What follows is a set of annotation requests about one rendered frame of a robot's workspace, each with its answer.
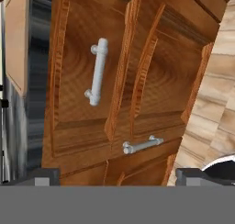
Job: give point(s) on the steel grey appliance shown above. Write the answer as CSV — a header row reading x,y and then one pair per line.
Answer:
x,y
36,80

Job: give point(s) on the wooden cupboard door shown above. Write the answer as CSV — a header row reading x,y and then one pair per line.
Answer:
x,y
76,126

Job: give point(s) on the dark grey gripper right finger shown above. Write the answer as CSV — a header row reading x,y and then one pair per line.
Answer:
x,y
188,176

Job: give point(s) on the light wooden side panel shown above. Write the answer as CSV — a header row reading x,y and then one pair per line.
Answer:
x,y
16,44

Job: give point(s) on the black and white round thing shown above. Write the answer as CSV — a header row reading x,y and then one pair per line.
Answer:
x,y
221,169

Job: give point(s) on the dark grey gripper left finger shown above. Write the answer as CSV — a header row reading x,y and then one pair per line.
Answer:
x,y
46,175

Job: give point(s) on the wooden cupboard panel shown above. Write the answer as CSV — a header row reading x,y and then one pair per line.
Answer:
x,y
137,172

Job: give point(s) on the wooden drawer front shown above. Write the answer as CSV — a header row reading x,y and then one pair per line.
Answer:
x,y
171,80

